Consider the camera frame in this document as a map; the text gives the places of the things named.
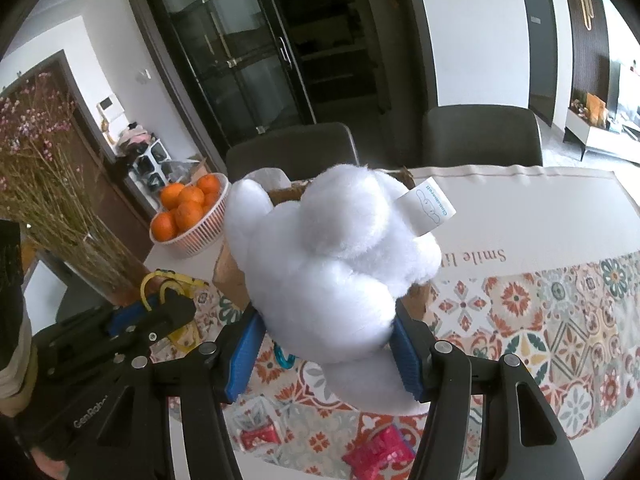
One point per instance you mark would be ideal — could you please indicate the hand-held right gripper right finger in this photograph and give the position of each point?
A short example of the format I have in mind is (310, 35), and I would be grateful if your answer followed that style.
(407, 360)

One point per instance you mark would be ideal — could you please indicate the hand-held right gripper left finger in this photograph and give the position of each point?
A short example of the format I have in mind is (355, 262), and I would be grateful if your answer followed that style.
(245, 355)

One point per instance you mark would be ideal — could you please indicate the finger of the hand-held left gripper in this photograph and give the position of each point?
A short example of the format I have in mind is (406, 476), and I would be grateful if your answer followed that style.
(127, 317)
(167, 312)

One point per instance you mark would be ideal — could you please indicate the brown cardboard box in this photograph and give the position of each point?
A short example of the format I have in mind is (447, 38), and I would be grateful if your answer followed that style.
(227, 275)

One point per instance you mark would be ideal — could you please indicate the white plush toy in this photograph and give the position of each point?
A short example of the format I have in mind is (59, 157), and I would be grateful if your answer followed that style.
(330, 270)

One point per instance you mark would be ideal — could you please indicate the person's left hand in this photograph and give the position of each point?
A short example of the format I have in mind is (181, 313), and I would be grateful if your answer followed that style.
(50, 467)

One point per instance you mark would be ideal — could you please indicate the teal carabiner clip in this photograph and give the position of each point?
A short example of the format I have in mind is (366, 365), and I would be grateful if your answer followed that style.
(287, 360)

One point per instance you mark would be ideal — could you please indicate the glass vase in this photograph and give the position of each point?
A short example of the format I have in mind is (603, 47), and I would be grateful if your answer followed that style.
(107, 272)

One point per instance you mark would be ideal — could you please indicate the dark grey dining chair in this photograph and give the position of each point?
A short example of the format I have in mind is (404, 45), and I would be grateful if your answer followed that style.
(482, 135)
(290, 152)
(75, 305)

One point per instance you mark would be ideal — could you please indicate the red white snack packet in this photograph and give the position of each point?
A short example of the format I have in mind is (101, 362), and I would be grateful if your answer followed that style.
(257, 435)

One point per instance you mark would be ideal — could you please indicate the white plastic basket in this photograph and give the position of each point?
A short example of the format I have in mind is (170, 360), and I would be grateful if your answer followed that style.
(200, 236)

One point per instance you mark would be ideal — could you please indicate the pink foil packet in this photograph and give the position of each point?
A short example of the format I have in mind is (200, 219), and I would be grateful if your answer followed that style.
(377, 455)

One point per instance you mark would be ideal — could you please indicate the pile of oranges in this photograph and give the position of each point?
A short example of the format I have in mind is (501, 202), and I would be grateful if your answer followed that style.
(189, 215)

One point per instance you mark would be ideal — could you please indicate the dried flower bouquet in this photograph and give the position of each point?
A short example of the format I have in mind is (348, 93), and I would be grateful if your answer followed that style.
(45, 200)

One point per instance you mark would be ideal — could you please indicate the white cubby shelf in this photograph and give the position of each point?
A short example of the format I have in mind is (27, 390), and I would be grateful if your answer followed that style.
(150, 165)

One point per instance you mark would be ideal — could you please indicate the pink cloth pile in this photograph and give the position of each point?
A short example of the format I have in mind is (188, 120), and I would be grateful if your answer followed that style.
(134, 137)

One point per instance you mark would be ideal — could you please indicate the white patterned tablecloth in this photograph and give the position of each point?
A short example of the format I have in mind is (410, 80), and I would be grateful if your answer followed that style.
(525, 220)

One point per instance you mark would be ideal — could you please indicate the black glass sliding door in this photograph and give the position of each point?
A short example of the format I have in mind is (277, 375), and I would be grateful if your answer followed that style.
(240, 60)

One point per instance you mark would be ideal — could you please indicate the white television console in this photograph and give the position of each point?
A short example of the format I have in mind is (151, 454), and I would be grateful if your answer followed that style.
(600, 137)

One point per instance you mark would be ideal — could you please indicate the orange paper bag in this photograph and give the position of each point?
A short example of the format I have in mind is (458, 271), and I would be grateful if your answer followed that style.
(595, 109)

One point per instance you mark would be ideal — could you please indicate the dark interior door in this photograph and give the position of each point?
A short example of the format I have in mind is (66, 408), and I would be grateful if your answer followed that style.
(537, 50)

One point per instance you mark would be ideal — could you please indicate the television screen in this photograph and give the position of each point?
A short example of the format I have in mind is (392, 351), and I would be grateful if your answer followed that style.
(630, 105)

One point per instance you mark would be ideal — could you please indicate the white wall intercom panel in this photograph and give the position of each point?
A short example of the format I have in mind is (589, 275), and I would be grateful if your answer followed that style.
(110, 107)

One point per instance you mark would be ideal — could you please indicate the white wall switch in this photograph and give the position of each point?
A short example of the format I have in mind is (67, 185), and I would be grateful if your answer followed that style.
(144, 76)

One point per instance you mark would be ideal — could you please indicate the dark slatted wall panel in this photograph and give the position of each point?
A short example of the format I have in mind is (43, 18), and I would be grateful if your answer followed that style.
(572, 60)

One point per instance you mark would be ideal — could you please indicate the gold wall ornament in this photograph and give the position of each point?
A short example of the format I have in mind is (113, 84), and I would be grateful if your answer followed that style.
(581, 5)

